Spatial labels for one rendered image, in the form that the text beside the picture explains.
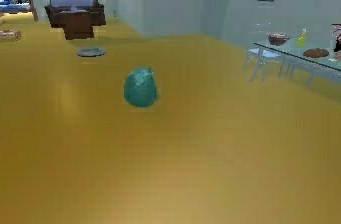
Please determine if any yellow green bottle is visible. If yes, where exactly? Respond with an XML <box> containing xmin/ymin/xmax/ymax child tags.
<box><xmin>295</xmin><ymin>28</ymin><xmax>308</xmax><ymax>48</ymax></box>

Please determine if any dark brown armchair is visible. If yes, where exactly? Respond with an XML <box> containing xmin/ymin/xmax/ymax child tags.
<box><xmin>44</xmin><ymin>0</ymin><xmax>107</xmax><ymax>41</ymax></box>

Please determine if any glass dining table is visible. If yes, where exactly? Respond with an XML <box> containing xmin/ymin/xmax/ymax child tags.
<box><xmin>253</xmin><ymin>39</ymin><xmax>341</xmax><ymax>136</ymax></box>

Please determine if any brown round bread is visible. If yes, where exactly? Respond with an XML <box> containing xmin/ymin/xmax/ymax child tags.
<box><xmin>302</xmin><ymin>47</ymin><xmax>331</xmax><ymax>59</ymax></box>

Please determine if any dark brown bowl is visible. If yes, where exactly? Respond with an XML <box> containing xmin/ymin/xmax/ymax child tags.
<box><xmin>266</xmin><ymin>31</ymin><xmax>291</xmax><ymax>47</ymax></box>

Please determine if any teal round bag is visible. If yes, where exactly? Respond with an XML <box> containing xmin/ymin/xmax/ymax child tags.
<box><xmin>122</xmin><ymin>65</ymin><xmax>159</xmax><ymax>109</ymax></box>

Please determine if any blue bed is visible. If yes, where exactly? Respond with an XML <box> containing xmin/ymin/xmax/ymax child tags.
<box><xmin>0</xmin><ymin>0</ymin><xmax>32</xmax><ymax>14</ymax></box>

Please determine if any grey round flat disc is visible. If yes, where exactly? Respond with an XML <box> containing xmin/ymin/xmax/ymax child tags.
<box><xmin>75</xmin><ymin>46</ymin><xmax>107</xmax><ymax>58</ymax></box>

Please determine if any pale blue chair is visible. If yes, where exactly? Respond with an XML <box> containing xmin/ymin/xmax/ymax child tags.
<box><xmin>242</xmin><ymin>47</ymin><xmax>286</xmax><ymax>83</ymax></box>

